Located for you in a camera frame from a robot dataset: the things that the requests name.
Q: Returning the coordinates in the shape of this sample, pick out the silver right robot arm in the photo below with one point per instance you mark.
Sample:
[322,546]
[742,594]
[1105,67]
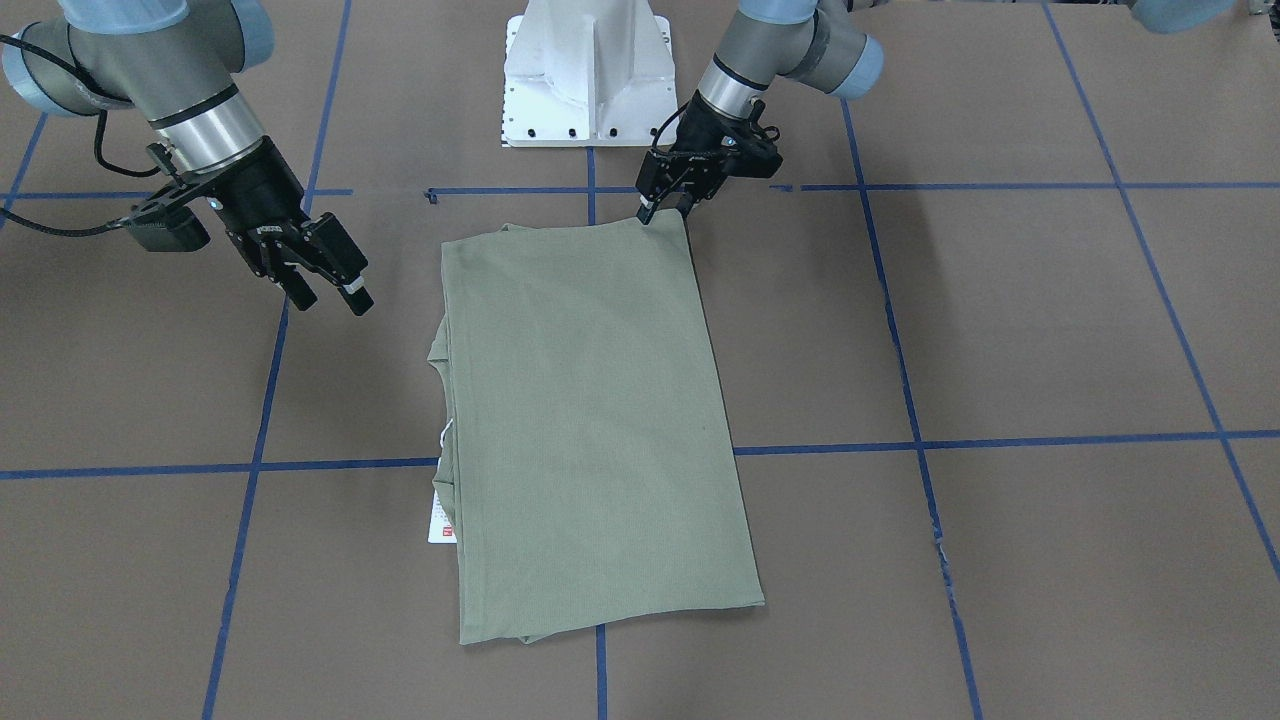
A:
[175,62]

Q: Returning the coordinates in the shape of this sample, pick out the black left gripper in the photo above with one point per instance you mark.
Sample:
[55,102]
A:
[697,130]

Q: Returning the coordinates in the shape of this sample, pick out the olive green long-sleeve shirt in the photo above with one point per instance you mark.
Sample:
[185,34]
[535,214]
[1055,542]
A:
[587,463]

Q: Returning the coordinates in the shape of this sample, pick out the white red garment hang tag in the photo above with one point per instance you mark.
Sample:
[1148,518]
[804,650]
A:
[440,530]

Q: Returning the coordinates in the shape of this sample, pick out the white camera mast base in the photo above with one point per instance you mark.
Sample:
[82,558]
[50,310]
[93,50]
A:
[587,73]

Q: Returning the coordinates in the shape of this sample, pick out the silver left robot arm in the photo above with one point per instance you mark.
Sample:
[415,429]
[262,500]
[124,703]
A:
[813,43]

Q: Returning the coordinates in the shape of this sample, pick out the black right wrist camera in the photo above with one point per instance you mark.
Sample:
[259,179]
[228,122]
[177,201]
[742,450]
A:
[164,223]

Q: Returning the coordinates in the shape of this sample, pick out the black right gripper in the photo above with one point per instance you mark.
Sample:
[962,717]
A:
[264,190]

